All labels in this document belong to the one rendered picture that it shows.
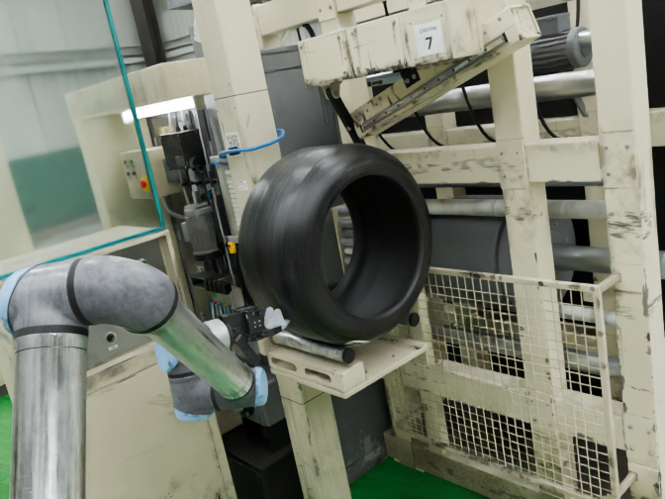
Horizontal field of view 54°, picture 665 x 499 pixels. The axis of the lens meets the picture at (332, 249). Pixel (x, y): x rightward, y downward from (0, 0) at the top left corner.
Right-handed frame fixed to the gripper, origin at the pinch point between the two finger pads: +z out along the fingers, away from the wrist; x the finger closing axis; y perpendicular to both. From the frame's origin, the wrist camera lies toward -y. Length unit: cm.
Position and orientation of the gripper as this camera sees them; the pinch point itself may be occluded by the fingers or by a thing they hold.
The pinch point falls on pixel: (285, 324)
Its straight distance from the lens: 181.8
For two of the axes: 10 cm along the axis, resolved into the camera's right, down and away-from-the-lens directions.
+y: -0.9, -9.8, -1.6
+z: 7.5, -1.7, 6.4
